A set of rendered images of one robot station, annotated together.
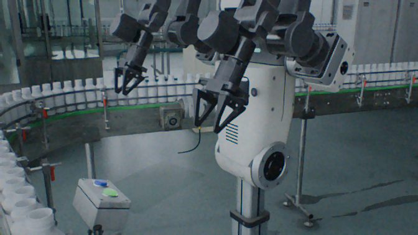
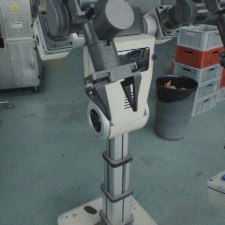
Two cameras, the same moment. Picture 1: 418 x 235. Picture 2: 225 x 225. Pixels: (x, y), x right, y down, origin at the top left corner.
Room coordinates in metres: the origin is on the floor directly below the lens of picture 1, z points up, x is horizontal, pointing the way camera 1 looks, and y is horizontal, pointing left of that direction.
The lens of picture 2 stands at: (1.03, 0.72, 1.52)
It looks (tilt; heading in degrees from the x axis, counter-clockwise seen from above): 28 degrees down; 275
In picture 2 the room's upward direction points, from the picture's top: straight up
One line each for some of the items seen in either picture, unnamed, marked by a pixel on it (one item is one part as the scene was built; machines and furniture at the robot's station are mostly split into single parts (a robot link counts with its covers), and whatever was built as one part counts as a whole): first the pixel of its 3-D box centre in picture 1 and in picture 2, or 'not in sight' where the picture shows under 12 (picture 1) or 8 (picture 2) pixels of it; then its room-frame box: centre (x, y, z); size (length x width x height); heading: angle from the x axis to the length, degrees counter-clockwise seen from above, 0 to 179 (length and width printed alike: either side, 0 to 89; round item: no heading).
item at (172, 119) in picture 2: not in sight; (173, 108); (0.56, -1.68, 0.32); 0.45 x 0.45 x 0.64
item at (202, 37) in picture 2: not in sight; (203, 36); (0.14, -2.42, 1.00); 0.61 x 0.41 x 0.22; 44
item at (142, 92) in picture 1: (142, 89); not in sight; (2.09, 0.42, 1.08); 0.06 x 0.06 x 0.17
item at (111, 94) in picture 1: (111, 91); not in sight; (2.04, 0.59, 1.08); 0.06 x 0.06 x 0.17
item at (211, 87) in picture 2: not in sight; (196, 85); (0.14, -2.42, 0.33); 0.61 x 0.41 x 0.22; 43
